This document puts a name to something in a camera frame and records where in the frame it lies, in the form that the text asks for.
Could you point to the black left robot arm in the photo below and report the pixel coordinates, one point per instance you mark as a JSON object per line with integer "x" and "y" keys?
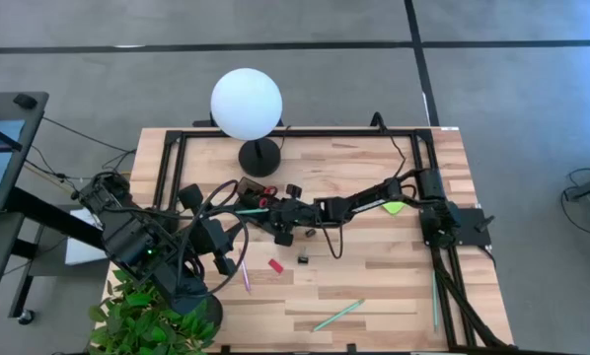
{"x": 127, "y": 241}

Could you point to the black mesh desk organizer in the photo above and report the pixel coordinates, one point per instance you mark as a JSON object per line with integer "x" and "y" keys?
{"x": 248, "y": 186}

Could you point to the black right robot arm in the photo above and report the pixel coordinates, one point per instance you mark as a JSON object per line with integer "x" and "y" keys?
{"x": 374, "y": 201}

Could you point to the translucent purple pen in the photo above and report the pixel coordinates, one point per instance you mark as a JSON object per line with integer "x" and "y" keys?
{"x": 245, "y": 276}

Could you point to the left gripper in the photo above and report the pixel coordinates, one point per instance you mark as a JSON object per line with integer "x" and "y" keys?
{"x": 215, "y": 235}

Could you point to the grey side desk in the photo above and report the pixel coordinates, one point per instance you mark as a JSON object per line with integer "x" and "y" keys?
{"x": 36, "y": 123}

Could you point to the red eraser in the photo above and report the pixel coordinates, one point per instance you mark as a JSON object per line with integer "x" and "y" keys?
{"x": 275, "y": 266}

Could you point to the black binder clip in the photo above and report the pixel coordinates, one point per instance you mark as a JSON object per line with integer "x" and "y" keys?
{"x": 303, "y": 259}

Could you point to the black caster wheel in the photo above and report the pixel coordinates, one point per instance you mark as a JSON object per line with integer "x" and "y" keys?
{"x": 26, "y": 316}

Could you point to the black table frame rail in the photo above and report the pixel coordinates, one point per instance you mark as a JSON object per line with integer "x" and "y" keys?
{"x": 324, "y": 133}

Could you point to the black computer mouse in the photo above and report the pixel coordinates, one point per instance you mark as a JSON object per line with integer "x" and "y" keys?
{"x": 24, "y": 101}

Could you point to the green potted plant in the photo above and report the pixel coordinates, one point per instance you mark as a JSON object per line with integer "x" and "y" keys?
{"x": 142, "y": 320}

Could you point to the teal pen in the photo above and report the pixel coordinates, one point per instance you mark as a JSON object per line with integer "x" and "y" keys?
{"x": 339, "y": 314}
{"x": 253, "y": 211}
{"x": 435, "y": 301}

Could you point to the white globe table lamp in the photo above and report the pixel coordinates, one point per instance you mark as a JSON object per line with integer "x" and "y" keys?
{"x": 245, "y": 103}

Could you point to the white paper sheet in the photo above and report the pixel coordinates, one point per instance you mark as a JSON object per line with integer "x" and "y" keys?
{"x": 83, "y": 241}

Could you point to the yellow-green cloth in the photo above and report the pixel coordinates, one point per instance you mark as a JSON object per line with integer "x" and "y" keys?
{"x": 392, "y": 208}

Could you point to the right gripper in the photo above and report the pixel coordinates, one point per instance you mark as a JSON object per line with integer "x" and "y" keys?
{"x": 330, "y": 209}

